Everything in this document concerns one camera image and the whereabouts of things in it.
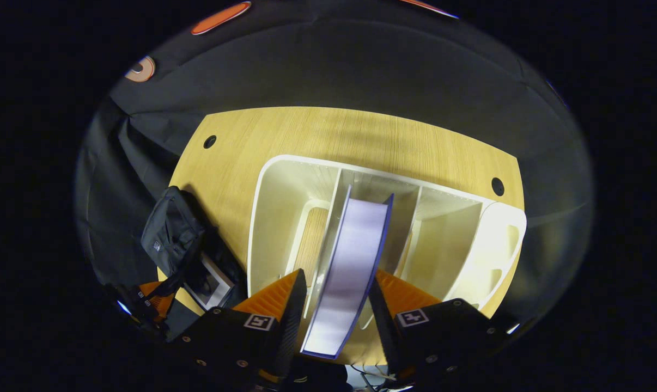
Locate white plastic bookshelf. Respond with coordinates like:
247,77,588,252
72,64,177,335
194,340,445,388
247,154,527,333

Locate black schoolbag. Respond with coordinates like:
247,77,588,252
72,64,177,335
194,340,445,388
141,185,248,342

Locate blue cover book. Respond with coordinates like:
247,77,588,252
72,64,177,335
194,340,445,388
300,185,394,360

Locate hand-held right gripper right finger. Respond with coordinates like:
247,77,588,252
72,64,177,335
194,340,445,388
367,268,518,387

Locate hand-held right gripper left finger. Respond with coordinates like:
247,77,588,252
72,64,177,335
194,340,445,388
178,268,308,389

